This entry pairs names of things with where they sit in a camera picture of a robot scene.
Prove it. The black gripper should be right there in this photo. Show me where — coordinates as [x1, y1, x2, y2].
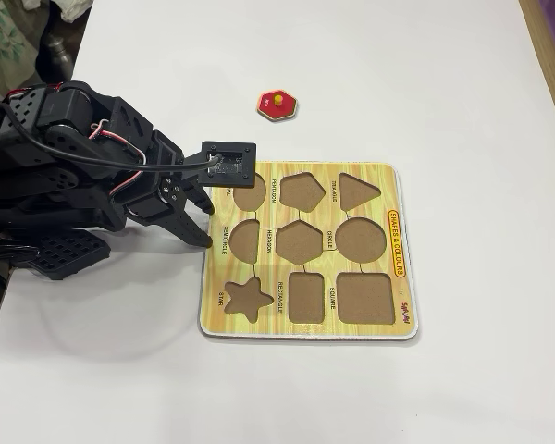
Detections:
[113, 96, 216, 249]

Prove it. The red hexagon piece yellow pin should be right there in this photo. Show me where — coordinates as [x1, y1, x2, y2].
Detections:
[257, 89, 301, 124]

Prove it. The wooden shape puzzle board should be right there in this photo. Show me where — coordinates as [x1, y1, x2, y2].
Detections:
[198, 160, 421, 342]

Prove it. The black table clamp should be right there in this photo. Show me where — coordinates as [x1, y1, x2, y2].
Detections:
[0, 228, 41, 269]

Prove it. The steel water bottle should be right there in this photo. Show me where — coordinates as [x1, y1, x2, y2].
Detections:
[40, 32, 74, 84]

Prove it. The white crumpled cloth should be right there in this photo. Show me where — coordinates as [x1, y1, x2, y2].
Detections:
[57, 0, 93, 24]

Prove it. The floral print cloth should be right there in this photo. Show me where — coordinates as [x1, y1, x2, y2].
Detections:
[0, 0, 52, 105]

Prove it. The black square wrist camera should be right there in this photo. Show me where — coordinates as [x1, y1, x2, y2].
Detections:
[183, 141, 258, 190]

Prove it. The black grid base plate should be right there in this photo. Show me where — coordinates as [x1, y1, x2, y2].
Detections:
[30, 228, 112, 282]

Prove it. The red white servo wire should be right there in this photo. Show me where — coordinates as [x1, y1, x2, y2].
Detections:
[88, 118, 145, 164]

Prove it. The black camera cable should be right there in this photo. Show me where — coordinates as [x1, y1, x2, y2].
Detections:
[0, 104, 223, 170]

